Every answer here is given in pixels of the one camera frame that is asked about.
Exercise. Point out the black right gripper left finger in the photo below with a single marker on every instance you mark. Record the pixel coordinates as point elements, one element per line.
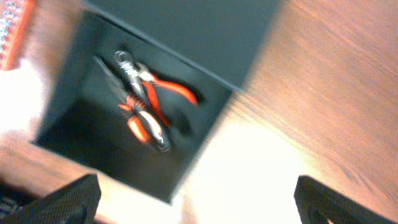
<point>76,202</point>

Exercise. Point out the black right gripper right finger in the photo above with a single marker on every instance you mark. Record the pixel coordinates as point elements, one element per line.
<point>319,204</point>

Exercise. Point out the black orange long-nose pliers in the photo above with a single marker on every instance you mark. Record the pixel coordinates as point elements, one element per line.
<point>141,123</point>

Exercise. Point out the small orange-handled cutting pliers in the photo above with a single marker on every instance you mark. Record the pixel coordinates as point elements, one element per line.
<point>156,87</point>

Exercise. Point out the chrome double ring wrench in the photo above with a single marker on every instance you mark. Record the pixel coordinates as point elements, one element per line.
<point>125,62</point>

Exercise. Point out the black open gift box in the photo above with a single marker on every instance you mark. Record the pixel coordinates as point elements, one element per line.
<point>207,46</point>

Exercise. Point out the orange socket bit rail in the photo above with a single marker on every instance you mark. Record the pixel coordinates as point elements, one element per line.
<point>15,15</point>

